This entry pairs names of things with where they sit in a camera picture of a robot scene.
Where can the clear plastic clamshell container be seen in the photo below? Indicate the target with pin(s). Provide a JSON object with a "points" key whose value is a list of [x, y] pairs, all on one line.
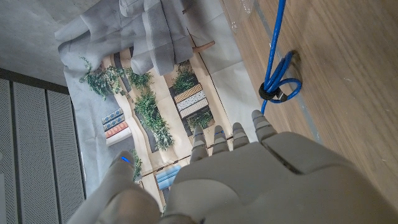
{"points": [[239, 12]]}

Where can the perforated grey panel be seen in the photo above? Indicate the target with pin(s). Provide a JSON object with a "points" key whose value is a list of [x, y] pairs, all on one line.
{"points": [[34, 149]]}

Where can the printed garden backdrop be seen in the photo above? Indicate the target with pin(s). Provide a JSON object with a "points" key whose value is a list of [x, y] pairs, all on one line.
{"points": [[155, 77]]}

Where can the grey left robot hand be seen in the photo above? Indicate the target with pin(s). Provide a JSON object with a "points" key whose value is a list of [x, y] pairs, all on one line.
{"points": [[248, 186]]}

